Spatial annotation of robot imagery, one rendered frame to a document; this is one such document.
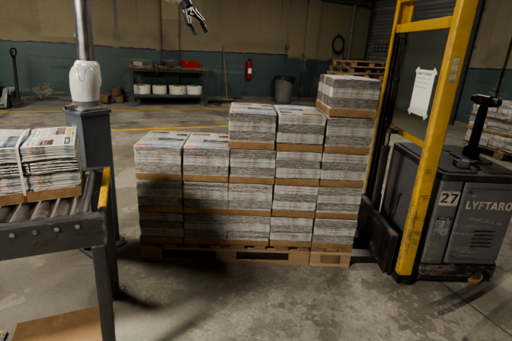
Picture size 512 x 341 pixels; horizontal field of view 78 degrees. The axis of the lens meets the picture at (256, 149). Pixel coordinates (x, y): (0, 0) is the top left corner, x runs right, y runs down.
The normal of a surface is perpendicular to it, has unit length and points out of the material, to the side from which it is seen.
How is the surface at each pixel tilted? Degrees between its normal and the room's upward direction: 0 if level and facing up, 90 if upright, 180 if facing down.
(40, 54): 90
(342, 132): 90
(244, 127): 90
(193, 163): 90
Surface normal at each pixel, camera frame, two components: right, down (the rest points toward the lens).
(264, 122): 0.05, 0.30
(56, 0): 0.37, 0.30
